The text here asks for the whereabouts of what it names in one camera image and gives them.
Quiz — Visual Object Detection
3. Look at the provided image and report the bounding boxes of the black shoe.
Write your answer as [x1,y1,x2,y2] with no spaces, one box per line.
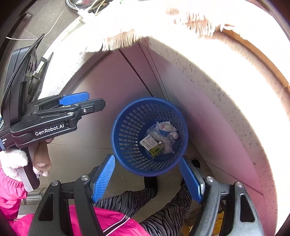
[144,176,158,198]

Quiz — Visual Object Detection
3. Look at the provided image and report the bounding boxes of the white power strip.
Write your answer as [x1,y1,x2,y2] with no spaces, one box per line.
[77,9,95,24]

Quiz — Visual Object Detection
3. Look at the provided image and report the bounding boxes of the striped trouser legs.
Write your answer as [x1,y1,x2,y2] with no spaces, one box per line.
[94,180,192,235]

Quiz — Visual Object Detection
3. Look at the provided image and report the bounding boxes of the thin white charger cable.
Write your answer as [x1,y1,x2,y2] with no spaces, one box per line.
[5,9,67,41]

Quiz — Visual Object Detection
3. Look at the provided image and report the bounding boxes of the green white carton box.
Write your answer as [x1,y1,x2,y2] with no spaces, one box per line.
[140,135,164,158]

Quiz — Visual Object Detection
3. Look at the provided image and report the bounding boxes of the blue plastic waste basket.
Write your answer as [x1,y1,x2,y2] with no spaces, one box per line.
[112,97,189,176]

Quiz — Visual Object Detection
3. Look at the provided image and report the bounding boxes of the left hand white glove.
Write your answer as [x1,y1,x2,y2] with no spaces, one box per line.
[0,138,54,182]

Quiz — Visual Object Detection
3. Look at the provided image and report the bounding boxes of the pink plaid fringed cloth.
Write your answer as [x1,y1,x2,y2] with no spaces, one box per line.
[75,1,289,53]

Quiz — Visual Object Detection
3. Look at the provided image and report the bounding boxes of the white plastic bag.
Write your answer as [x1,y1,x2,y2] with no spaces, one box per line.
[146,126,175,154]

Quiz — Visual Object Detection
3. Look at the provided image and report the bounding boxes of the pink jacket sleeve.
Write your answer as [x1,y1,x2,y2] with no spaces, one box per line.
[1,169,148,235]

